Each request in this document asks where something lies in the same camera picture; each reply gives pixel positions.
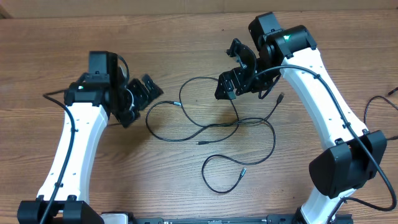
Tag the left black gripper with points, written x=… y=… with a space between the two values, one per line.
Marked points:
x=135 y=86

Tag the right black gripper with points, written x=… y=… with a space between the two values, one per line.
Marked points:
x=226 y=82

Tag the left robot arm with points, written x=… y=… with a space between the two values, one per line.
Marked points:
x=104 y=90

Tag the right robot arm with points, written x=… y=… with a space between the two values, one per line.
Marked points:
x=351 y=153

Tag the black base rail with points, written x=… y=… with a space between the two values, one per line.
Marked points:
x=214 y=221

